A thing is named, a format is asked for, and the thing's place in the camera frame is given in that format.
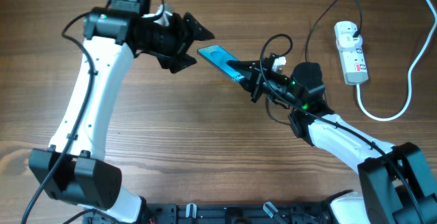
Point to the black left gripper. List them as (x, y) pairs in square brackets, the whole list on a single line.
[(184, 33)]

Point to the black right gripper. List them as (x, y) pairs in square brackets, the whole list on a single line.
[(257, 79)]

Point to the blue Galaxy smartphone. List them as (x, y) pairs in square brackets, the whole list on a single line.
[(218, 57)]

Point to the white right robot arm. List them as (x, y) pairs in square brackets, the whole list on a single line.
[(397, 185)]

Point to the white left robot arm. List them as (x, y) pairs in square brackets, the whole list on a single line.
[(72, 168)]

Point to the white charger adapter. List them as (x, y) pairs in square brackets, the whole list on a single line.
[(347, 42)]

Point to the white power strip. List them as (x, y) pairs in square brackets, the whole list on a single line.
[(353, 62)]

